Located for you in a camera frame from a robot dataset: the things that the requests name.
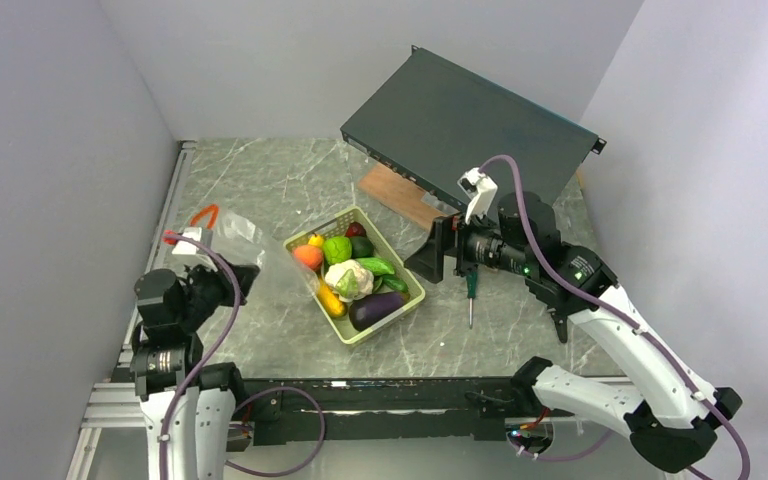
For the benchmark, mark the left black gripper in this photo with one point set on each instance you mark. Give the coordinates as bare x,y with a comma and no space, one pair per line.
222,276

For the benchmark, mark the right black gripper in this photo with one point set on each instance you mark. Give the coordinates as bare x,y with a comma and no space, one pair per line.
428,260

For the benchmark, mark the clear orange zip bag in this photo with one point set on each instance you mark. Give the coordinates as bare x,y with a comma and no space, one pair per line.
282,282

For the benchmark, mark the purple eggplant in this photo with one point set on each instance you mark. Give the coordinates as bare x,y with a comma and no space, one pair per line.
366,312

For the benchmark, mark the orange peach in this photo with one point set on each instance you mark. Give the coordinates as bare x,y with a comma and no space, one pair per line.
310,256

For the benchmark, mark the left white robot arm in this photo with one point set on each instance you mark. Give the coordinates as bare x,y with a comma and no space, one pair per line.
187,410

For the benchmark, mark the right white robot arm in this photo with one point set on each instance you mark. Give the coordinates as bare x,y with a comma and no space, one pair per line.
668,413

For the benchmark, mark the dark green cucumber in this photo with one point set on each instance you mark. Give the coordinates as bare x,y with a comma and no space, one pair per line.
395,283

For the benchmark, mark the dark green avocado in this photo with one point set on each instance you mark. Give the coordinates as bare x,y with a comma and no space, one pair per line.
361,247

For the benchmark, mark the brown wooden board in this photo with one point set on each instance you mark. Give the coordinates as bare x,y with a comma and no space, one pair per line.
399,195

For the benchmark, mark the white cauliflower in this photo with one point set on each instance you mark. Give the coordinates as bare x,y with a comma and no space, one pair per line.
349,280

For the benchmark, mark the dark red fruit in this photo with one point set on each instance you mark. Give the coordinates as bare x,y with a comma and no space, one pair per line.
355,229

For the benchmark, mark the light green pepper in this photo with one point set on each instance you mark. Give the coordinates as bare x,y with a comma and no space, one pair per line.
337,249

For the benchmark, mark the green plastic basket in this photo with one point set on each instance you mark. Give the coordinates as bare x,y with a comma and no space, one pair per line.
338,225

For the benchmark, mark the small yellow pepper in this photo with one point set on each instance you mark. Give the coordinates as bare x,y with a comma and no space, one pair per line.
316,240

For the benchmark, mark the black pliers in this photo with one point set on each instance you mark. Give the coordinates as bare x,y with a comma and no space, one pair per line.
559,317

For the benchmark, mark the green handled screwdriver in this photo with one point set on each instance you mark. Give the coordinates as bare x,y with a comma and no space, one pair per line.
471,284

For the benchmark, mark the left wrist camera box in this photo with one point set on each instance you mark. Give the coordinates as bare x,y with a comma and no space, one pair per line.
191,242

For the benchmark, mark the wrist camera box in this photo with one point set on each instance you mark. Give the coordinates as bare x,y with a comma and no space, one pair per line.
481,190
191,242

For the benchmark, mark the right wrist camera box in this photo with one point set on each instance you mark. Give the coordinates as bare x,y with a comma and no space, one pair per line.
481,190

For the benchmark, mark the black network switch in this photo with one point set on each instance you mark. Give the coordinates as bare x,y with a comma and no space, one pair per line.
433,120

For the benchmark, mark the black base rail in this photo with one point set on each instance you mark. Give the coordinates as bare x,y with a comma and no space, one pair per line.
274,412

